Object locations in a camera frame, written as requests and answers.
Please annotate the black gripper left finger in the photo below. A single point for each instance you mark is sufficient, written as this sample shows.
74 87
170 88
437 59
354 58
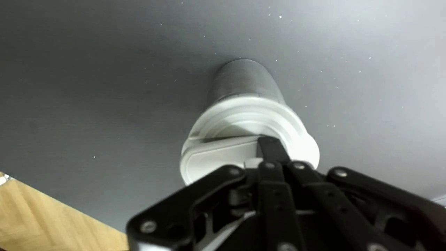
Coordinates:
185 210

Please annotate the grey metal flask body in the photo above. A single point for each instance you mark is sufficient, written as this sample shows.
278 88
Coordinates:
245 79

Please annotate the white flask lid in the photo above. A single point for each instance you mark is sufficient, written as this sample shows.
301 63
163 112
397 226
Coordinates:
223 134

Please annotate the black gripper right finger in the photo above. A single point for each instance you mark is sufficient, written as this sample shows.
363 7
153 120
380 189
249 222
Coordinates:
352 210

